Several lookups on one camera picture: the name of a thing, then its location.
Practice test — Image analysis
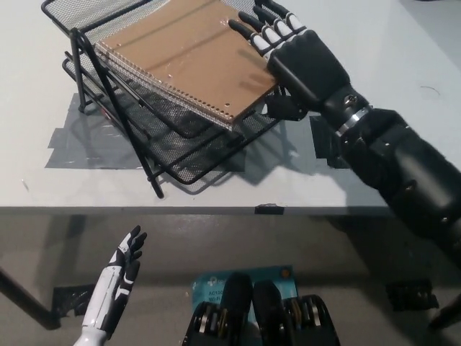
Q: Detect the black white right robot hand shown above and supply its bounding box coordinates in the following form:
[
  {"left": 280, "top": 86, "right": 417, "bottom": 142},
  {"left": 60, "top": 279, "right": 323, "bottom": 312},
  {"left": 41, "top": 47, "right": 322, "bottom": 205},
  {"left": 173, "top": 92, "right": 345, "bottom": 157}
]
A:
[{"left": 227, "top": 0, "right": 372, "bottom": 133}]

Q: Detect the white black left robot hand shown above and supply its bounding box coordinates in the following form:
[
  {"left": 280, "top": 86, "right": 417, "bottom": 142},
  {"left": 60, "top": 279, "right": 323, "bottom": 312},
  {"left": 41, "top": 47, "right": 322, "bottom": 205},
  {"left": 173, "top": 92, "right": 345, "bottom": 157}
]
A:
[{"left": 81, "top": 225, "right": 148, "bottom": 331}]

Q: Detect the brown spiral notebook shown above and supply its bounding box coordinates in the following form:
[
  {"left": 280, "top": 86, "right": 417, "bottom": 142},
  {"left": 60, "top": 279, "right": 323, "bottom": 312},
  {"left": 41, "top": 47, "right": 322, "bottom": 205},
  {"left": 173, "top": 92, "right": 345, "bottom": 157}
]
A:
[{"left": 94, "top": 0, "right": 280, "bottom": 133}]

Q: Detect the black mesh file tray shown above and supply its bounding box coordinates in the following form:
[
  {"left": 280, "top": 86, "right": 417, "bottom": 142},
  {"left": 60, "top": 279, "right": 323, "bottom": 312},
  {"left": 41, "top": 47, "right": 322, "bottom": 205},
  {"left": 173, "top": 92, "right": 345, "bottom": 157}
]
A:
[{"left": 40, "top": 0, "right": 289, "bottom": 198}]

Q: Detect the black table leg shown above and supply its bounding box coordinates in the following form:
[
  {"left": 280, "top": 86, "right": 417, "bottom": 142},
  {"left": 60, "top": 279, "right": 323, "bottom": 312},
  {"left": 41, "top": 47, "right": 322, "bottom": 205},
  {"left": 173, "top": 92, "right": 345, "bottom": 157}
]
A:
[
  {"left": 427, "top": 301, "right": 461, "bottom": 331},
  {"left": 0, "top": 268, "right": 62, "bottom": 331}
]

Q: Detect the teal router box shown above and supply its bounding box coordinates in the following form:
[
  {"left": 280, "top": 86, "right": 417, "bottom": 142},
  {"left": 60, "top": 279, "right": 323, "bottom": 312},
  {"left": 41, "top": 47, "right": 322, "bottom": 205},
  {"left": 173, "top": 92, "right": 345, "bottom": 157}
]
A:
[{"left": 189, "top": 265, "right": 298, "bottom": 321}]

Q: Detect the grey tape patch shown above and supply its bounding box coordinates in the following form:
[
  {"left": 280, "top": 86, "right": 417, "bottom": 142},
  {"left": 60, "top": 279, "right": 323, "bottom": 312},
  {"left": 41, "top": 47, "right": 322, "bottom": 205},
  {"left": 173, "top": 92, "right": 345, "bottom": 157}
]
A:
[{"left": 43, "top": 92, "right": 248, "bottom": 170}]

